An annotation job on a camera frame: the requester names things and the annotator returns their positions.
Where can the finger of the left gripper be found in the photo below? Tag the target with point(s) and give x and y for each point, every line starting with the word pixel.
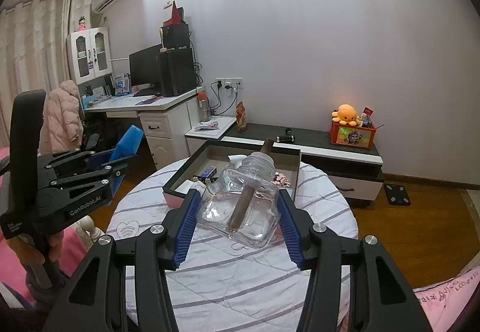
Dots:
pixel 74 160
pixel 82 177

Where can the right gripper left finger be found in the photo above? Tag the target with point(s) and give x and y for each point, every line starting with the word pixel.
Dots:
pixel 121 285

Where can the blue toothpaste box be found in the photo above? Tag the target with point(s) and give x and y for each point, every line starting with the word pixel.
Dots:
pixel 209 172

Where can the clear glass bottle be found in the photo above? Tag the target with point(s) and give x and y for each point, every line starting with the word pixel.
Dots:
pixel 241 204

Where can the blue comb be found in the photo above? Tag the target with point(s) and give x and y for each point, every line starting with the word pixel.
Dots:
pixel 125 150

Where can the white power adapter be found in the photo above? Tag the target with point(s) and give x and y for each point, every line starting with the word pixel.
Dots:
pixel 191 187

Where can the pink block figure toy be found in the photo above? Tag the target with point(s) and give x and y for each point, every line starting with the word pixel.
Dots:
pixel 281 180

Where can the white plastic nozzle device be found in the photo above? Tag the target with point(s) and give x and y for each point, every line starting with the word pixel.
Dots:
pixel 235 160

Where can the person left hand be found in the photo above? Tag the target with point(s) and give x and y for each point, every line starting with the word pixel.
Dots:
pixel 29 255

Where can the black office chair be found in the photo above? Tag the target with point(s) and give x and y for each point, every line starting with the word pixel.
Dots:
pixel 100 132

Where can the pink puffer jacket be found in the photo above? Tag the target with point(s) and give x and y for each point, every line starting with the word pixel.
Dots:
pixel 62 128

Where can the pink quilt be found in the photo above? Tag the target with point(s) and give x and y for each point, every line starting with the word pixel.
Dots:
pixel 444 302

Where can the white desk with drawers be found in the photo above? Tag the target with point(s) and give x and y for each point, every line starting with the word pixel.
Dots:
pixel 165 121

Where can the white striped table cloth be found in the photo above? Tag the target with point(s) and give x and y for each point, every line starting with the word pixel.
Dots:
pixel 225 286

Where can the black floor scale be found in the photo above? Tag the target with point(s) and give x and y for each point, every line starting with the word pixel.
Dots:
pixel 397 194

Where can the white glass door cabinet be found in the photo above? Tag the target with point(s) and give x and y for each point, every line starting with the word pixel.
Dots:
pixel 89 54

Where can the black computer monitor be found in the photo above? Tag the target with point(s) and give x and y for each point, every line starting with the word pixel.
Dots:
pixel 144 68

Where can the pink black storage box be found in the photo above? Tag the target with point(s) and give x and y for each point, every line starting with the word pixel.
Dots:
pixel 221 155

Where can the black computer tower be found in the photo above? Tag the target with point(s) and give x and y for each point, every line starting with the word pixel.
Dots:
pixel 177 74

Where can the orange cap water bottle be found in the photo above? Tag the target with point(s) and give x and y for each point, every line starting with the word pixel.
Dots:
pixel 204 106

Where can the red orange storage box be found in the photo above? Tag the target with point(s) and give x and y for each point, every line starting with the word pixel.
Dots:
pixel 356 137

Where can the black speaker box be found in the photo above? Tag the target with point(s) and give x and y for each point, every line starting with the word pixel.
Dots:
pixel 175 36

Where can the orange octopus plush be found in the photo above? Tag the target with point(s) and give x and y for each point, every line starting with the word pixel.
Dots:
pixel 346 115

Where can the white wall power strip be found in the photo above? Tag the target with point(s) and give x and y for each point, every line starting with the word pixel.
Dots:
pixel 230 83

